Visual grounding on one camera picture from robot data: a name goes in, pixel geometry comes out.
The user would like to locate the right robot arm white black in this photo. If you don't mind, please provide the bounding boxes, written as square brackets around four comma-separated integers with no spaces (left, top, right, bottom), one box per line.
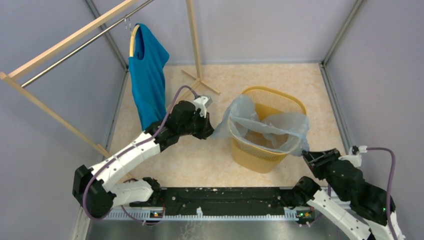
[280,145,406,240]

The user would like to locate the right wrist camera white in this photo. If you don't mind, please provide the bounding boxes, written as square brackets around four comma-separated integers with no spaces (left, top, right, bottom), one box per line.
[338,145,368,169]

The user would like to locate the white toothed cable duct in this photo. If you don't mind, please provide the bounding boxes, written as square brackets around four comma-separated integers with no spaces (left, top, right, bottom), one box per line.
[104,207,299,222]

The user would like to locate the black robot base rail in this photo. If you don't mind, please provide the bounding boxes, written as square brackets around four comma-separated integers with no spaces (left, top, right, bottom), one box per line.
[129,186,327,217]

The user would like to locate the blue t-shirt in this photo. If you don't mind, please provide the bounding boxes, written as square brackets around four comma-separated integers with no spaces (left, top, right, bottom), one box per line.
[128,23,170,130]

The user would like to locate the yellow plastic trash bin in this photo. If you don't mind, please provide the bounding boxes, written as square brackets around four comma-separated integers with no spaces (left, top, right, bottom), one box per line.
[225,86,310,174]

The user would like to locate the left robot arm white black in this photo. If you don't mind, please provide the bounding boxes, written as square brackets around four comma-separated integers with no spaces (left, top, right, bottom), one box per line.
[72,96,214,220]

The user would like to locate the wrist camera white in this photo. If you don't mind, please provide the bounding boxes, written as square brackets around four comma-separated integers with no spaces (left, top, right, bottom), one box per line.
[192,95,213,118]
[338,145,368,169]

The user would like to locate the wooden clothes rack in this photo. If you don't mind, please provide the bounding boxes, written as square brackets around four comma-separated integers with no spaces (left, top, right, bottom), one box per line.
[0,0,219,160]

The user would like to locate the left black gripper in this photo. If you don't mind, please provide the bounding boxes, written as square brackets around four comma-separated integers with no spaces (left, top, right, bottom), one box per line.
[178,109,215,140]

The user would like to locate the wooden clothes hanger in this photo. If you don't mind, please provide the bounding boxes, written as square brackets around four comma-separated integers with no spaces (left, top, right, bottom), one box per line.
[128,24,140,57]

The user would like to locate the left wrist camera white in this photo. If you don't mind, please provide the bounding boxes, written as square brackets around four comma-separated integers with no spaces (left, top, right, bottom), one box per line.
[192,95,213,118]

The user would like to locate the light blue plastic trash bag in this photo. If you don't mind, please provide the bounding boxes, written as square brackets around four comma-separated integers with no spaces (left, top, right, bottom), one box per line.
[210,94,310,156]

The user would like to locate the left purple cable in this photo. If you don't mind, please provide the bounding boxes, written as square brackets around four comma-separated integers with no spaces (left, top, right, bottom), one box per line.
[82,85,200,227]

